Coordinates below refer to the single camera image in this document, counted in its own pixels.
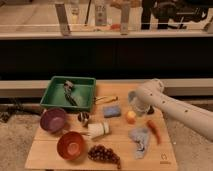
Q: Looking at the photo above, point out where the white cylindrical cup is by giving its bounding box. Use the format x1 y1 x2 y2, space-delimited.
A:
88 122 110 139

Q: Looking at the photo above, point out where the dark grape bunch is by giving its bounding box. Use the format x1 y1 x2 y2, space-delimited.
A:
88 145 121 169

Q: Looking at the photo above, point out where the grey blue cloth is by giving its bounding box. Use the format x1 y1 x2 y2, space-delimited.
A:
128 127 150 159

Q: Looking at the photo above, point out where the wooden board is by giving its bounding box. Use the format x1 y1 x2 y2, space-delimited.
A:
25 83 178 171

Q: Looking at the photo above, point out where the orange carrot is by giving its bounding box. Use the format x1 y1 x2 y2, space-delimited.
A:
147 120 161 145

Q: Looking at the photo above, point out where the black remote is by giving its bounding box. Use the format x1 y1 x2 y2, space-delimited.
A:
147 106 154 115

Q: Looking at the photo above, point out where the dark object in tray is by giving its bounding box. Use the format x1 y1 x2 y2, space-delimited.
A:
63 80 77 106

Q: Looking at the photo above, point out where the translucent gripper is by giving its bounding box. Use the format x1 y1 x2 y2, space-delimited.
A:
128 91 150 116

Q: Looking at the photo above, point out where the blue sponge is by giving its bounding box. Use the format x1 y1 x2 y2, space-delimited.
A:
103 105 121 118

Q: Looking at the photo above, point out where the orange bowl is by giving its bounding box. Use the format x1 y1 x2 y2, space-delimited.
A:
57 131 85 160

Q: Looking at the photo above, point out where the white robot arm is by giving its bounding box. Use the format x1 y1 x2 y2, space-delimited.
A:
128 79 213 141

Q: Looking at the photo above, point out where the small metal cup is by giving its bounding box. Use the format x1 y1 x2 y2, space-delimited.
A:
78 112 90 127

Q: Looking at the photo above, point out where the green plastic tray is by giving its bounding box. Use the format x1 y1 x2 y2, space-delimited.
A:
40 76 96 112

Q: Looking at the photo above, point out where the orange apple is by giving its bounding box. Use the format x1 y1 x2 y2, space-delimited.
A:
125 111 136 124

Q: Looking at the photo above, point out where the purple bowl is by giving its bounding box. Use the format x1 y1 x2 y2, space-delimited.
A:
40 108 66 133

